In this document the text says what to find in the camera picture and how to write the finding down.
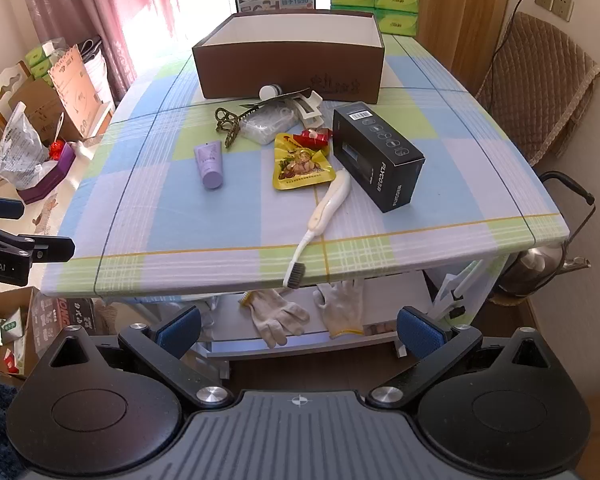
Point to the purple cream tube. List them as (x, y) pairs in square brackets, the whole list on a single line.
[(210, 165)]

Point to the small red ornament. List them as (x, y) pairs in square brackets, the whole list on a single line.
[(56, 150)]

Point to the crumpled clear plastic bag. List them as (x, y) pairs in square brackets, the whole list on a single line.
[(17, 145)]

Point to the black product box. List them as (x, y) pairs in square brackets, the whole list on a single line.
[(380, 160)]

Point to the brown cardboard box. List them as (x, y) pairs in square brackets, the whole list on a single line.
[(280, 67)]

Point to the bronze hair claw clip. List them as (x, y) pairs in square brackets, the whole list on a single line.
[(230, 127)]

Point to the brown carton with white flap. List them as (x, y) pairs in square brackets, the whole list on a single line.
[(35, 105)]

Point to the wooden door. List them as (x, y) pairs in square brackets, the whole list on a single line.
[(460, 20)]

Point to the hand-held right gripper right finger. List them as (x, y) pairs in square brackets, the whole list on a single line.
[(420, 332)]

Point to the white pen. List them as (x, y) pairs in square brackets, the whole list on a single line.
[(58, 127)]

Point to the pink printed carton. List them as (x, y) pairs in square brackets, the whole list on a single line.
[(75, 90)]

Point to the blue rug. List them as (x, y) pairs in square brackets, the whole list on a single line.
[(0, 425)]

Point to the cream toothbrush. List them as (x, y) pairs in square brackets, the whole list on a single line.
[(330, 200)]

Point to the small green tissue bundle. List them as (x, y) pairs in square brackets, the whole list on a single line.
[(40, 60)]

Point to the open cardboard box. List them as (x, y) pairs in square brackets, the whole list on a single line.
[(10, 310)]

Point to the pink curtain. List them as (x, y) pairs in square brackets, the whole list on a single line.
[(130, 0)]

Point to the white hair claw clip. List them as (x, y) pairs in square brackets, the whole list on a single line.
[(307, 107)]

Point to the printed beige cloth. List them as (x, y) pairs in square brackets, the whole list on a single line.
[(45, 215)]

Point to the white work glove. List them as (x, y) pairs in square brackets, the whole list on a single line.
[(275, 317), (340, 310)]

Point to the yellow snack packet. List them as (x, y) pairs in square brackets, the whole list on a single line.
[(302, 167)]

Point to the chair with quilted brown cover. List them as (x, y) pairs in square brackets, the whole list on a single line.
[(540, 85)]

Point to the white plastic bucket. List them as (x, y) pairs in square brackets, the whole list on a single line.
[(100, 82)]

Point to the red candy packet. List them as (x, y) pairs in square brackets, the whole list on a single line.
[(312, 136)]

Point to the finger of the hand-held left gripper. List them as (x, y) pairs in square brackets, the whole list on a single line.
[(2, 207), (52, 250)]

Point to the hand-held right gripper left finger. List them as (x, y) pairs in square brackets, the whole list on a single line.
[(180, 331)]

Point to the purple box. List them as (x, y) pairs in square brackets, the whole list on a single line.
[(45, 182)]

